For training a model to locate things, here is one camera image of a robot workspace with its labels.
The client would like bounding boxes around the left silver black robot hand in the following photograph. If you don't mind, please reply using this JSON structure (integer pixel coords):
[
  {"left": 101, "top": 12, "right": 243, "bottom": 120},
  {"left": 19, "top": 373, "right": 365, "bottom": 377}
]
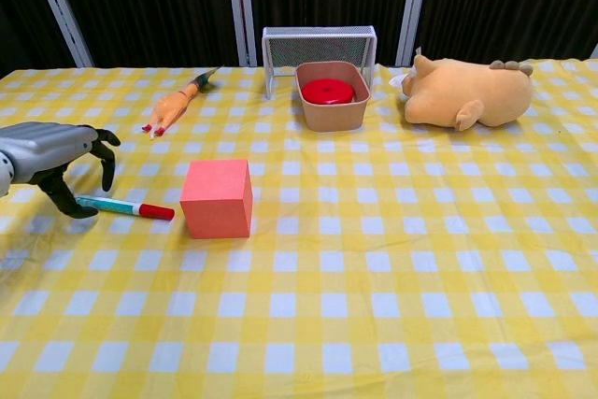
[{"left": 0, "top": 121, "right": 121, "bottom": 220}]

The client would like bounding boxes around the red capped marker pen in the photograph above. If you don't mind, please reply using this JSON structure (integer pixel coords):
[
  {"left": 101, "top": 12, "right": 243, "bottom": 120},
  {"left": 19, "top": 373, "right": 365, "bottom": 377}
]
[{"left": 76, "top": 195, "right": 176, "bottom": 222}]

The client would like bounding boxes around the pink red cube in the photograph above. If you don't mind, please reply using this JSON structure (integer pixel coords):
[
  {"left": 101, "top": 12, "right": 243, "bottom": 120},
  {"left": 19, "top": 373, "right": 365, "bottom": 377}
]
[{"left": 179, "top": 159, "right": 254, "bottom": 240}]

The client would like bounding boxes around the orange rubber chicken toy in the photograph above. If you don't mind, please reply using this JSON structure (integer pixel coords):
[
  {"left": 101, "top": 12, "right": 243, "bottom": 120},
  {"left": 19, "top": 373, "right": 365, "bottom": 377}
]
[{"left": 141, "top": 65, "right": 225, "bottom": 140}]

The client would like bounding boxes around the black pleated curtain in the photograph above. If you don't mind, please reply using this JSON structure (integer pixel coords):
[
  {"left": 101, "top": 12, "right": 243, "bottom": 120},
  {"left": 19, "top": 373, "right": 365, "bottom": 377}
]
[{"left": 0, "top": 0, "right": 598, "bottom": 78}]

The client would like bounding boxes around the red round disc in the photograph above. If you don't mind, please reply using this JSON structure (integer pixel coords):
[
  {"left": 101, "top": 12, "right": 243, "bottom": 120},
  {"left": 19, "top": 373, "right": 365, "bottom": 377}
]
[{"left": 301, "top": 78, "right": 355, "bottom": 106}]

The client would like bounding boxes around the brown paper box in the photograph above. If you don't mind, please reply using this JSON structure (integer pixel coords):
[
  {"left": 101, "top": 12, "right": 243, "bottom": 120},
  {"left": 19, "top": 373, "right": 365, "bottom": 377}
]
[{"left": 294, "top": 60, "right": 373, "bottom": 133}]

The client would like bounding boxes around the white mesh metal rack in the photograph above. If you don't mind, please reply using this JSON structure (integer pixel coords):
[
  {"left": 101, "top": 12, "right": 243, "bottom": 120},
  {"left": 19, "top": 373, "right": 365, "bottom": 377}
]
[{"left": 262, "top": 24, "right": 377, "bottom": 101}]

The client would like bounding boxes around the yellow white checked tablecloth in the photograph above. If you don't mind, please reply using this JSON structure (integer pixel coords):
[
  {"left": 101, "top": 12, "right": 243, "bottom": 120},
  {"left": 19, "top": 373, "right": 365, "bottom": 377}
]
[{"left": 0, "top": 58, "right": 598, "bottom": 399}]

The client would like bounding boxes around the tan plush pig toy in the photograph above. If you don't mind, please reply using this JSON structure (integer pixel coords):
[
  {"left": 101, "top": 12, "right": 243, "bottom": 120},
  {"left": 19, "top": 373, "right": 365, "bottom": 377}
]
[{"left": 389, "top": 47, "right": 534, "bottom": 133}]

